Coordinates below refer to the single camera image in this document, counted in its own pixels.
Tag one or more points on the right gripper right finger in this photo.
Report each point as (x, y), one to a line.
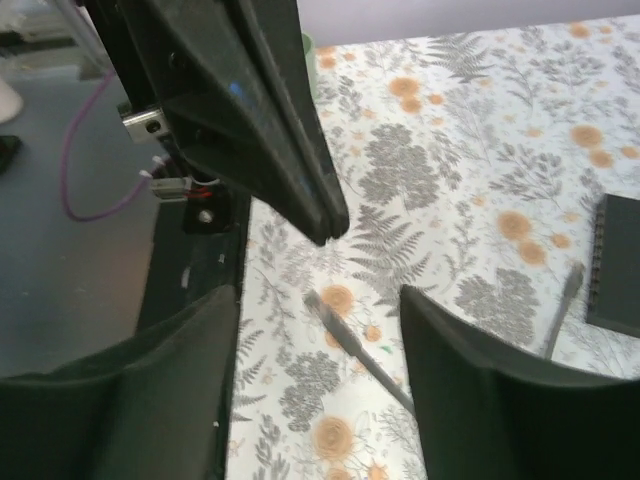
(488, 410)

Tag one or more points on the black network switch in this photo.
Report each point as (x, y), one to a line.
(613, 300)

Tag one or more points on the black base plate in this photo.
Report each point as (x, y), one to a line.
(196, 247)

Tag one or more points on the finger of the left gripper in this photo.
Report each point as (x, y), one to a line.
(195, 63)
(274, 30)

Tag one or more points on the floral table mat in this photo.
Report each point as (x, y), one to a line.
(471, 164)

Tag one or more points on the green plastic cup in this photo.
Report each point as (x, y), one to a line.
(310, 59)

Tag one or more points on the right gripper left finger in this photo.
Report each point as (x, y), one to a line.
(142, 409)

